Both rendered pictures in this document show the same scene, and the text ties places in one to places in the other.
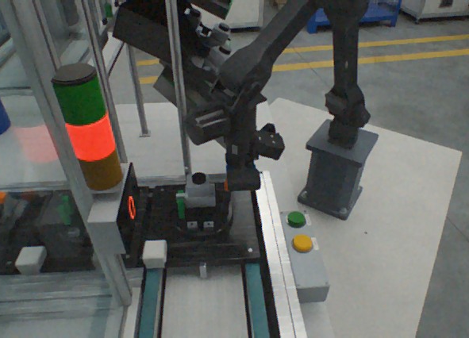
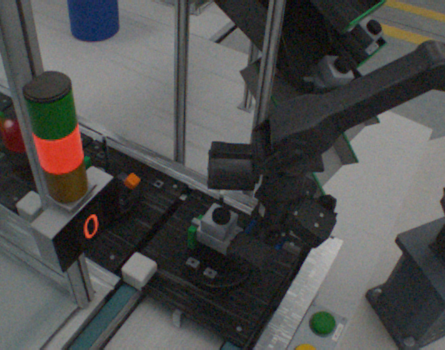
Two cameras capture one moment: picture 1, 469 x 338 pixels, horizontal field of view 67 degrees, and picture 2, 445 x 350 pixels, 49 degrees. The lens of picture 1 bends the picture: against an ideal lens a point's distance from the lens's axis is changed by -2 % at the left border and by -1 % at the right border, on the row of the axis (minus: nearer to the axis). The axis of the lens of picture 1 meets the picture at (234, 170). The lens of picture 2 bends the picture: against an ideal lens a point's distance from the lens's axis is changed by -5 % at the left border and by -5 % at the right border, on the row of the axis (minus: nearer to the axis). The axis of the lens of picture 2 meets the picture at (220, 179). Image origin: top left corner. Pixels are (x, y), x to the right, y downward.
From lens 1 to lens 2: 0.26 m
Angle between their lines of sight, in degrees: 23
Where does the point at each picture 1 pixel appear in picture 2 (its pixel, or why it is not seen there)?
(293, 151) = (412, 223)
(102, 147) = (59, 164)
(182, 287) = (149, 322)
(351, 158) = (438, 287)
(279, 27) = (363, 92)
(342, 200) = (412, 329)
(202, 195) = (217, 237)
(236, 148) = (262, 210)
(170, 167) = not seen: hidden behind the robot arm
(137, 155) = (219, 131)
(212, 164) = not seen: hidden behind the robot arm
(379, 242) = not seen: outside the picture
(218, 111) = (246, 161)
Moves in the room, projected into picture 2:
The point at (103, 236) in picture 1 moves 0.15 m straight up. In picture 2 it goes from (42, 245) to (14, 158)
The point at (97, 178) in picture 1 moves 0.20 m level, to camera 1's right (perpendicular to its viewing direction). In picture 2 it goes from (52, 188) to (190, 279)
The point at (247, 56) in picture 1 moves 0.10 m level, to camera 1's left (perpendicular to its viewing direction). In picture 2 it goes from (306, 111) to (235, 78)
